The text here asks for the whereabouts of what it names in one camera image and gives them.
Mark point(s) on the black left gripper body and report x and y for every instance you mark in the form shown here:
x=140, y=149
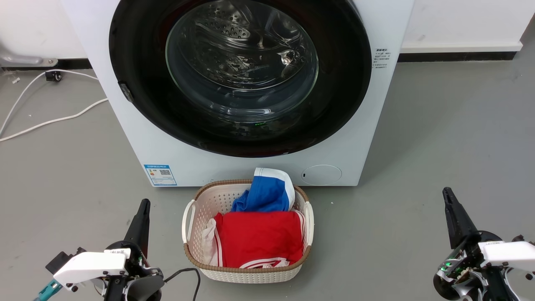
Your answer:
x=142, y=288

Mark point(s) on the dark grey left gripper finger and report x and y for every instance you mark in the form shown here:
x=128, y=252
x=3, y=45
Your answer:
x=140, y=225

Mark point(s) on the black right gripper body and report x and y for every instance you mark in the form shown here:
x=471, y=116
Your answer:
x=468, y=267

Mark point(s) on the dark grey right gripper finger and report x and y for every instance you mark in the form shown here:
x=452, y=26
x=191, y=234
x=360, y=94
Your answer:
x=457, y=217

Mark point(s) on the black round washer door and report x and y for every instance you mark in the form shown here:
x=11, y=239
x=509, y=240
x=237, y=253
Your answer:
x=138, y=42

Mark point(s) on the white front-load washing machine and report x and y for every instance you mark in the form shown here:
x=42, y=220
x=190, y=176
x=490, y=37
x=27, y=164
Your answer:
x=167, y=163

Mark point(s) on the blue energy label sticker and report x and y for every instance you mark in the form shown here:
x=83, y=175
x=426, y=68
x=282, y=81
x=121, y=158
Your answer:
x=160, y=175

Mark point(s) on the cream woven-rim laundry basket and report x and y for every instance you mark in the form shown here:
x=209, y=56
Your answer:
x=246, y=274

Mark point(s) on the red white-striped garment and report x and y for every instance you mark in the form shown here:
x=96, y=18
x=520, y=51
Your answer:
x=259, y=238

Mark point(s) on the blue and white garment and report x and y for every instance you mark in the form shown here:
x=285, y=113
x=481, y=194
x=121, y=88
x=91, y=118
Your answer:
x=263, y=194

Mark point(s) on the round white filter cover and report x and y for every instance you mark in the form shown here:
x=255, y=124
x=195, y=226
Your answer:
x=322, y=174

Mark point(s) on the black baseboard strip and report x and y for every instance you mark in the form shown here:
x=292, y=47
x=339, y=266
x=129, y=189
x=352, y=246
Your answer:
x=455, y=57
x=75, y=64

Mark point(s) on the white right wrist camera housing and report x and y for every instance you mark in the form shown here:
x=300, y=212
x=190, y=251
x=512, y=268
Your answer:
x=510, y=253

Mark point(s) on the black right camera connector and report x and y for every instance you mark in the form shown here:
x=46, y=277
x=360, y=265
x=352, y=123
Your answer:
x=518, y=238

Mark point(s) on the black camera connector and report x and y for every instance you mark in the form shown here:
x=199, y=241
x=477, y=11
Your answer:
x=62, y=260
x=518, y=238

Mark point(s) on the black left camera connector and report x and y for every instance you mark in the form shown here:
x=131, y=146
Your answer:
x=62, y=260

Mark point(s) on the grey metal pipe bracket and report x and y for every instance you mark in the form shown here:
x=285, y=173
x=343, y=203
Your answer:
x=25, y=59

